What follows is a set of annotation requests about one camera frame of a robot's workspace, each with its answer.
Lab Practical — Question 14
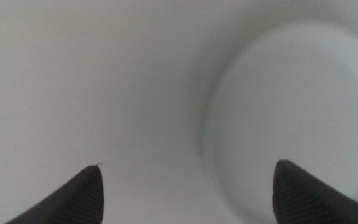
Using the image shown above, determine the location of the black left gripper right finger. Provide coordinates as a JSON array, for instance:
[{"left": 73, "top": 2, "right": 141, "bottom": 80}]
[{"left": 272, "top": 159, "right": 358, "bottom": 224}]

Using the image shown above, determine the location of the white shallow bowl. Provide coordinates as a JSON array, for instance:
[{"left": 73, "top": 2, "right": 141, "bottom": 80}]
[{"left": 201, "top": 21, "right": 358, "bottom": 224}]

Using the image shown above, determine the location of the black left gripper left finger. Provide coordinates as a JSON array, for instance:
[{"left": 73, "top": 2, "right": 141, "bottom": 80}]
[{"left": 4, "top": 164, "right": 104, "bottom": 224}]

